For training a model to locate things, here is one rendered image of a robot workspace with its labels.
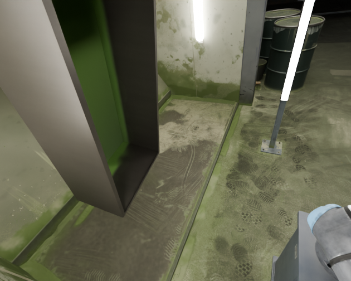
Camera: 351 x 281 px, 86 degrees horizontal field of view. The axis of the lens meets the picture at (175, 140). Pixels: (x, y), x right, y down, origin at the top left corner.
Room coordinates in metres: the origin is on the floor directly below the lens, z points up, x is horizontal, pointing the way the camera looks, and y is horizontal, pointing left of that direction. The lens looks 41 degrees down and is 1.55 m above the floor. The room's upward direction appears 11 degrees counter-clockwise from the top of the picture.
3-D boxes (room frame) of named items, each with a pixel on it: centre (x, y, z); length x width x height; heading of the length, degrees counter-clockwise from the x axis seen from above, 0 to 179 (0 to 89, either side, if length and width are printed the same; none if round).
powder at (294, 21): (2.64, -1.89, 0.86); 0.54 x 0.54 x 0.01
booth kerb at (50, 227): (1.76, 0.64, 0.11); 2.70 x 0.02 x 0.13; 148
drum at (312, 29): (2.64, -1.88, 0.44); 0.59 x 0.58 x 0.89; 162
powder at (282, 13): (3.28, -2.00, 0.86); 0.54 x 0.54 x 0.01
